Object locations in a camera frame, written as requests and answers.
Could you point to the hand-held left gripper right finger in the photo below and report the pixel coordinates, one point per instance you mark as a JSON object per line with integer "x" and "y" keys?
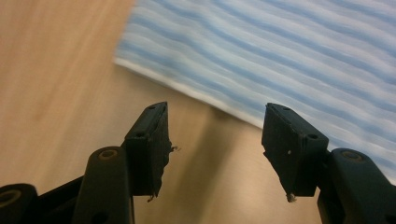
{"x": 292, "y": 149}

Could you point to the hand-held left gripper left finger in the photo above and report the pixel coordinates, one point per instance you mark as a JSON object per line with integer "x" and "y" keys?
{"x": 149, "y": 149}

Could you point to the blue striped baby garment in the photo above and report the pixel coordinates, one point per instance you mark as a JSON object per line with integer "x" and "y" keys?
{"x": 264, "y": 53}

